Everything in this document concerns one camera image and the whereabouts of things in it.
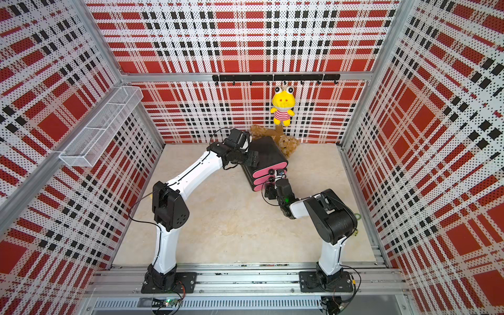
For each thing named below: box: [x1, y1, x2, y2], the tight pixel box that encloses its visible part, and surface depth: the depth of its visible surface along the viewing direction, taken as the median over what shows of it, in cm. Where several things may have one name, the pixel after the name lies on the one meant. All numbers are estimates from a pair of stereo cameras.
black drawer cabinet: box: [240, 135, 289, 193], surface depth 92 cm
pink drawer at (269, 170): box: [252, 160, 289, 179], surface depth 91 cm
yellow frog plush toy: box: [269, 85, 296, 128], surface depth 95 cm
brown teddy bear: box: [250, 124, 300, 160], surface depth 114 cm
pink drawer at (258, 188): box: [253, 183, 266, 192], surface depth 98 cm
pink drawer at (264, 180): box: [253, 175, 276, 186], surface depth 95 cm
